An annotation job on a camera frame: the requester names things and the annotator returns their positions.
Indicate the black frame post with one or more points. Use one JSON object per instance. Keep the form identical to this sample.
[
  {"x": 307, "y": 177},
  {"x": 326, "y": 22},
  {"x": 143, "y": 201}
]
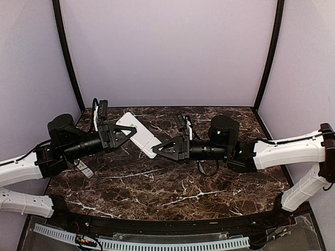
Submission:
[
  {"x": 270, "y": 55},
  {"x": 66, "y": 54}
]

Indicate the white remote on left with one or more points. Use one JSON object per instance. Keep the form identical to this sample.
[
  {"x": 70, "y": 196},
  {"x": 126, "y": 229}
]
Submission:
[{"x": 83, "y": 168}]

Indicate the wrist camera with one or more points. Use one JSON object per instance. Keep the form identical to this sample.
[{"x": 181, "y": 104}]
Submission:
[
  {"x": 99, "y": 113},
  {"x": 184, "y": 125}
]

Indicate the white slotted cable duct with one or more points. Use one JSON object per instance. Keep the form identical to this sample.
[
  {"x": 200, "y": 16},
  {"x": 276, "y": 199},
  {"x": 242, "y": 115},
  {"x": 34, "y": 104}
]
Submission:
[{"x": 121, "y": 241}]

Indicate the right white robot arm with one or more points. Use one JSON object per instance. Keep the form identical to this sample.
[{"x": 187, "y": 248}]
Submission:
[{"x": 248, "y": 157}]

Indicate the right black frame post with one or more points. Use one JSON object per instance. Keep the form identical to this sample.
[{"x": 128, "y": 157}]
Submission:
[{"x": 270, "y": 55}]

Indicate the white remote green buttons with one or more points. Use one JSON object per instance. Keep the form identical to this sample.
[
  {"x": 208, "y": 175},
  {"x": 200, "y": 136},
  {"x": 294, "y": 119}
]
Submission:
[{"x": 143, "y": 138}]

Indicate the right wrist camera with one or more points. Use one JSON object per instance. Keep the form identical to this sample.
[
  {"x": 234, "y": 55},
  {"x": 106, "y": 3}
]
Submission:
[{"x": 184, "y": 125}]

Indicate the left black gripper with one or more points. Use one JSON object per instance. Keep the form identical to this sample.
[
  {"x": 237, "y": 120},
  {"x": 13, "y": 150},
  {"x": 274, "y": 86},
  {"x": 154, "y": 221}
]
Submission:
[{"x": 114, "y": 144}]

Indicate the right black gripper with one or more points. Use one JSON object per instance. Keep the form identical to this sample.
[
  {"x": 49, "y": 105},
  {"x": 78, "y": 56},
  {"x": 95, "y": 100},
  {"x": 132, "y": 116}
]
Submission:
[{"x": 175, "y": 141}]

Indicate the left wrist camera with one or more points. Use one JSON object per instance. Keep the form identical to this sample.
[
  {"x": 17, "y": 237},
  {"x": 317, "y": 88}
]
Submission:
[{"x": 99, "y": 113}]

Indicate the black front table rail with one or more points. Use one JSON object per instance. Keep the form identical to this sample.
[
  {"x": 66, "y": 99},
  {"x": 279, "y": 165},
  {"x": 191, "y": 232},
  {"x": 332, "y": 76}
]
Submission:
[{"x": 254, "y": 225}]

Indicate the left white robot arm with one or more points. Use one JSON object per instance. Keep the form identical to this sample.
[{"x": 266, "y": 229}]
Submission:
[{"x": 50, "y": 158}]

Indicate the left black frame post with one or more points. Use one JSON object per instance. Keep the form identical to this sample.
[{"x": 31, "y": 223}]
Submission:
[{"x": 66, "y": 54}]

